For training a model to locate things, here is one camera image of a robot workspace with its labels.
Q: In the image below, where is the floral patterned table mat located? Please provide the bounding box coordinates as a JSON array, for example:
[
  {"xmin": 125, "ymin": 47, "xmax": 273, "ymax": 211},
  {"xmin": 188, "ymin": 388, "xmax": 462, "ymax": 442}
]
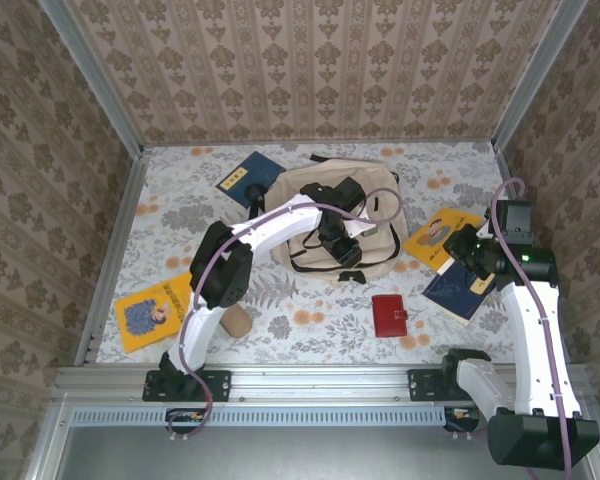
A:
[{"xmin": 95, "ymin": 141, "xmax": 561, "ymax": 365}]

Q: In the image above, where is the dark blue book yellow label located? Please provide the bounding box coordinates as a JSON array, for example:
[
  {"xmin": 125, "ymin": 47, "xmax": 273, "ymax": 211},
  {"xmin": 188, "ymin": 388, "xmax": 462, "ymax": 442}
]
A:
[{"xmin": 422, "ymin": 259, "xmax": 497, "ymax": 327}]

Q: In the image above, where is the grey metal sheet panel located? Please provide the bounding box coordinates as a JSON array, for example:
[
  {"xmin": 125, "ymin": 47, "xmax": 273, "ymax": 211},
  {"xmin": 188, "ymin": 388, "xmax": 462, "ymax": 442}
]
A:
[{"xmin": 54, "ymin": 424, "xmax": 589, "ymax": 480}]

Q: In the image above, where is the grey slotted cable duct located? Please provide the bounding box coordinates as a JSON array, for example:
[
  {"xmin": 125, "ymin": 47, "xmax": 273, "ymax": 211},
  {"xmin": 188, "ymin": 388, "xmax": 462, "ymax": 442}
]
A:
[{"xmin": 72, "ymin": 405, "xmax": 446, "ymax": 427}]

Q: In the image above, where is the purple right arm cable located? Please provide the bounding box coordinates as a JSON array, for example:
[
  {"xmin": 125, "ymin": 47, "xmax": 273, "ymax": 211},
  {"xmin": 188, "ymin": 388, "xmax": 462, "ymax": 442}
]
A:
[{"xmin": 444, "ymin": 177, "xmax": 576, "ymax": 480}]

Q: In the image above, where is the yellow book with blue figure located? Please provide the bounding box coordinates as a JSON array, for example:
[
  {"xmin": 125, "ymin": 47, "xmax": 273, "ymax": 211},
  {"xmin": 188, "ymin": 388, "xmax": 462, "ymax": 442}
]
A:
[{"xmin": 113, "ymin": 272, "xmax": 194, "ymax": 355}]

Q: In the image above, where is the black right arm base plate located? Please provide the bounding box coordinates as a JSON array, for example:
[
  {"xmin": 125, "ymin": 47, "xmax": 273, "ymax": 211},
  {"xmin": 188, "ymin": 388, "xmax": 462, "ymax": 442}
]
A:
[{"xmin": 407, "ymin": 368, "xmax": 461, "ymax": 402}]

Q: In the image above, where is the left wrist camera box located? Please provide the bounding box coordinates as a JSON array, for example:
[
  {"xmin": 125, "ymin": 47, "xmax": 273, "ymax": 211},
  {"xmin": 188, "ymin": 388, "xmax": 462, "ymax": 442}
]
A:
[{"xmin": 347, "ymin": 219, "xmax": 381, "ymax": 239}]

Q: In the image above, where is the aluminium side rail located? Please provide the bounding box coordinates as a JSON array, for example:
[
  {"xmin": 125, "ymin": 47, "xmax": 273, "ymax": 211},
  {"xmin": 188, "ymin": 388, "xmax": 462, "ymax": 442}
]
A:
[
  {"xmin": 494, "ymin": 144, "xmax": 571, "ymax": 364},
  {"xmin": 74, "ymin": 149, "xmax": 149, "ymax": 366}
]

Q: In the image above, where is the tan glasses case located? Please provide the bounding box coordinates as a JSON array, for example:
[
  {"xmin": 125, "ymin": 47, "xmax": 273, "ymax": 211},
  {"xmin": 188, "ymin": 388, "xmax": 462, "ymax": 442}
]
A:
[{"xmin": 219, "ymin": 304, "xmax": 254, "ymax": 340}]

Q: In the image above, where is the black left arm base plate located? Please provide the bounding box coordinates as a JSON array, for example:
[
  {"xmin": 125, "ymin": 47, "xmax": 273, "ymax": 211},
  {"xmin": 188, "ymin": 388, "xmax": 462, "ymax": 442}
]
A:
[{"xmin": 142, "ymin": 369, "xmax": 232, "ymax": 403}]

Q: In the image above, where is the aluminium frame post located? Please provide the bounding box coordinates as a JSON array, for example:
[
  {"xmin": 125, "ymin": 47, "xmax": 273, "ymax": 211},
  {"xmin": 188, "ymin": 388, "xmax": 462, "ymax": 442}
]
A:
[
  {"xmin": 37, "ymin": 0, "xmax": 146, "ymax": 160},
  {"xmin": 492, "ymin": 0, "xmax": 589, "ymax": 151}
]

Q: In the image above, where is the red wallet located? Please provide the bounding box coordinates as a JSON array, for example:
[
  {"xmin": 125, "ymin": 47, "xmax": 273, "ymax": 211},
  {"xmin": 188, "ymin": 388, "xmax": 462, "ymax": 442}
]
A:
[{"xmin": 371, "ymin": 293, "xmax": 409, "ymax": 339}]

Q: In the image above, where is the thin aluminium wall rail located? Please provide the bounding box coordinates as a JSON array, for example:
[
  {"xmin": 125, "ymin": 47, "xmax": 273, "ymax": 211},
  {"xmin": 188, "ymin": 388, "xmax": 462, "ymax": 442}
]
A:
[{"xmin": 142, "ymin": 139, "xmax": 496, "ymax": 148}]

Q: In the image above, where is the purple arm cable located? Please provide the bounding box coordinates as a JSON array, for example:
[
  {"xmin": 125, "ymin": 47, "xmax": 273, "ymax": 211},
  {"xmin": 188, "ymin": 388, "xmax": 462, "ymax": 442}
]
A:
[
  {"xmin": 444, "ymin": 177, "xmax": 576, "ymax": 480},
  {"xmin": 167, "ymin": 187, "xmax": 404, "ymax": 442}
]

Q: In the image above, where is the black cable connector box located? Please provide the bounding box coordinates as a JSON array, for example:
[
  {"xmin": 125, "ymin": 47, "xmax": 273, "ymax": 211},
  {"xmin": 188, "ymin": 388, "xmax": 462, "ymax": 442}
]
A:
[
  {"xmin": 443, "ymin": 407, "xmax": 481, "ymax": 432},
  {"xmin": 165, "ymin": 407, "xmax": 206, "ymax": 434}
]

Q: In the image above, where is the navy book with white label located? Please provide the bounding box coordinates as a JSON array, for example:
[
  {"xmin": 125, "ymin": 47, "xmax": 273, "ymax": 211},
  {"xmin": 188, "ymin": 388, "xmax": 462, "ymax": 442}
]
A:
[{"xmin": 214, "ymin": 150, "xmax": 287, "ymax": 209}]

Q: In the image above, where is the beige backpack with black straps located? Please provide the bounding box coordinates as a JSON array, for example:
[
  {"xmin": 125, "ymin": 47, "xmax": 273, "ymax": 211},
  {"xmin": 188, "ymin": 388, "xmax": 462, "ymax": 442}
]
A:
[{"xmin": 268, "ymin": 153, "xmax": 410, "ymax": 287}]

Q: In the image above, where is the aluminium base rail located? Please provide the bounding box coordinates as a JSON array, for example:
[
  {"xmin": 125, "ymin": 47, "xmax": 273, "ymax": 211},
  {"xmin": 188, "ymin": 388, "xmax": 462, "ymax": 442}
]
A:
[{"xmin": 54, "ymin": 363, "xmax": 589, "ymax": 401}]

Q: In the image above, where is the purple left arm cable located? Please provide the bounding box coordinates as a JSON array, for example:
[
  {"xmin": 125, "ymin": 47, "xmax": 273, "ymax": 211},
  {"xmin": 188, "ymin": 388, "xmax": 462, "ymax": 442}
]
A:
[{"xmin": 167, "ymin": 187, "xmax": 404, "ymax": 442}]

